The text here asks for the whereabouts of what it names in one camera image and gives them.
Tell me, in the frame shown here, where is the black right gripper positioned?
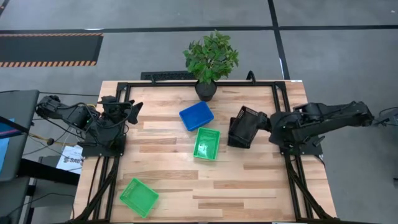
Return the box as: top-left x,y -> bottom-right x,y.
252,111 -> 281,133

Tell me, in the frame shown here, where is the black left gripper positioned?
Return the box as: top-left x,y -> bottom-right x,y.
98,95 -> 144,126

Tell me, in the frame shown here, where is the green plastic basket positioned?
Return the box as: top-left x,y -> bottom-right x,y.
119,177 -> 160,219
192,126 -> 222,161

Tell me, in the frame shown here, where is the blue plastic basket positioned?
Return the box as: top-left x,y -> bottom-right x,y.
178,100 -> 215,132

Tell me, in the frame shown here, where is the black power strip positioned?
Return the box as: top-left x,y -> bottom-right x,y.
140,70 -> 195,82

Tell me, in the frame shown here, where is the green potted plant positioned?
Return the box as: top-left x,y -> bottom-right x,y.
182,29 -> 240,103

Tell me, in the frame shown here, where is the white printed paper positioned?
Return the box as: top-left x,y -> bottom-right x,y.
55,144 -> 84,175

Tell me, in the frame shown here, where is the black hazard-striped floor mat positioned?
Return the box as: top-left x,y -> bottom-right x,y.
0,32 -> 104,68

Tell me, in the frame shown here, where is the grey cart top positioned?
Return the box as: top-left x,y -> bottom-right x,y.
0,89 -> 40,183

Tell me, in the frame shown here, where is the black floor stand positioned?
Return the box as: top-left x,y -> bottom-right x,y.
371,106 -> 398,128

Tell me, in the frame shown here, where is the blue screen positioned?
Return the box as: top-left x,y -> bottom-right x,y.
0,118 -> 15,172

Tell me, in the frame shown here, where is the black aluminium table frame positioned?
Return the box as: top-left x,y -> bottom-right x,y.
73,80 -> 336,223

